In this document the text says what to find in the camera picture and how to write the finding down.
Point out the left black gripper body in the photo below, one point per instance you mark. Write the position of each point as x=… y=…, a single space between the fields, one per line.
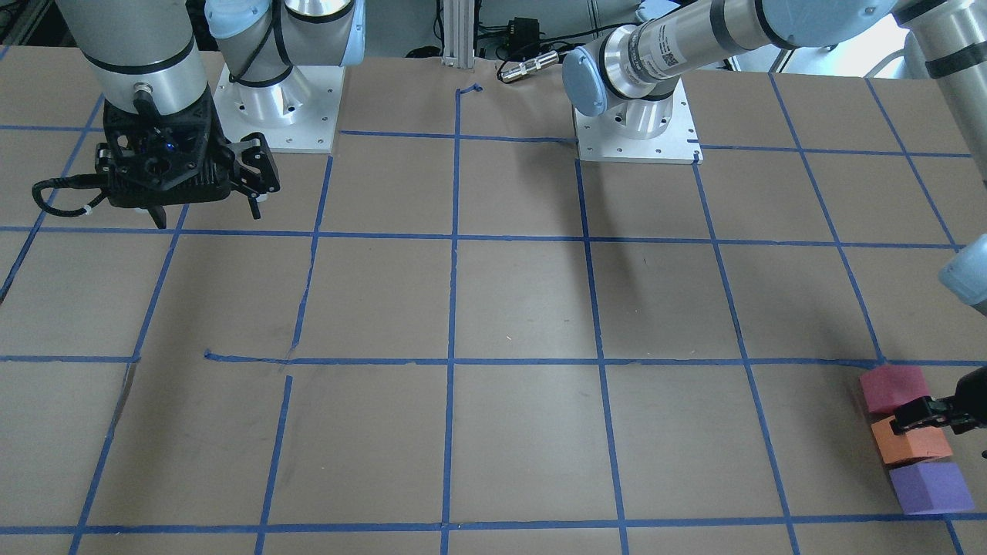
x=973 y=401

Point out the aluminium frame post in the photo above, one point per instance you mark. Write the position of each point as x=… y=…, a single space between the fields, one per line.
x=459 y=31

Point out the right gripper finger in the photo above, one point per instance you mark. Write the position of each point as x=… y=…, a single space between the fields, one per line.
x=253 y=170
x=158 y=216

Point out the purple foam block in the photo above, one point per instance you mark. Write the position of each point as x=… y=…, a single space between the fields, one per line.
x=931 y=488

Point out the pink foam block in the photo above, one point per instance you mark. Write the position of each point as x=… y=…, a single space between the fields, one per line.
x=888 y=387

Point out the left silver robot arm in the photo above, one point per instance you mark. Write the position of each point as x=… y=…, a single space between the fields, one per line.
x=819 y=193

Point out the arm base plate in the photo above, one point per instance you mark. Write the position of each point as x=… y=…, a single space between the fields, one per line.
x=298 y=115
x=641 y=131

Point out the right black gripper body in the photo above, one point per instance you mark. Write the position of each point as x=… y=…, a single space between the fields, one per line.
x=257 y=164

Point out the orange foam block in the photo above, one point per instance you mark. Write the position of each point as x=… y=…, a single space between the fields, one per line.
x=914 y=446

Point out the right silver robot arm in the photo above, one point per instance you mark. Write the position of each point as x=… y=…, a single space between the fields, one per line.
x=146 y=58

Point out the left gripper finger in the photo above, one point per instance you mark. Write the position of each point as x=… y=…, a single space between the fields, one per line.
x=922 y=412

